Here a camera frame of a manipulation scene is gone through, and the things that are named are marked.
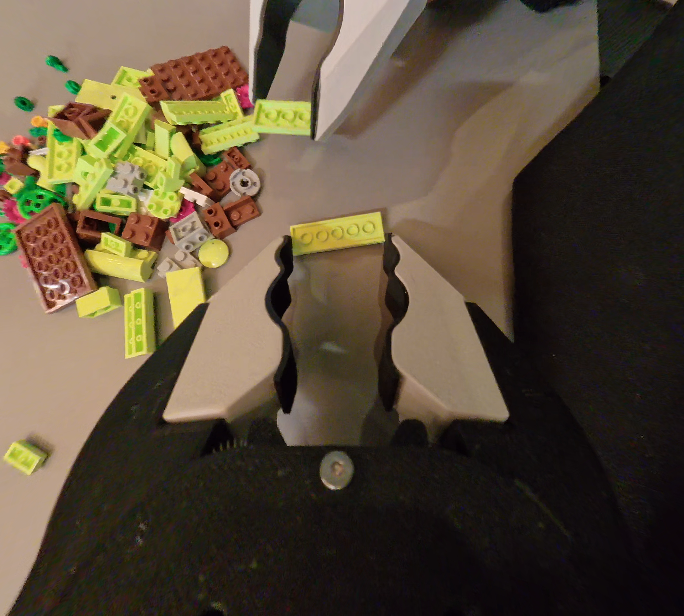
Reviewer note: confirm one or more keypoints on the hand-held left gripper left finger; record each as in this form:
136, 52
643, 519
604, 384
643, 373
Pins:
224, 359

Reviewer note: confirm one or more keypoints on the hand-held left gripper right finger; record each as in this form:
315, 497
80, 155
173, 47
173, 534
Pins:
449, 359

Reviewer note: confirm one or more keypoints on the short lime green plate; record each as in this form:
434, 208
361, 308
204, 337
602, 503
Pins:
280, 116

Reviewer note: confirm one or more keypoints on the lime green plates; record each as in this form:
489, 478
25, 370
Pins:
336, 234

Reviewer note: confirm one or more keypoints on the pile of toy bricks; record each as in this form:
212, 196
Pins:
133, 156

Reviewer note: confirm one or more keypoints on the small lime green plate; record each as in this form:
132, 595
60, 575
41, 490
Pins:
24, 455

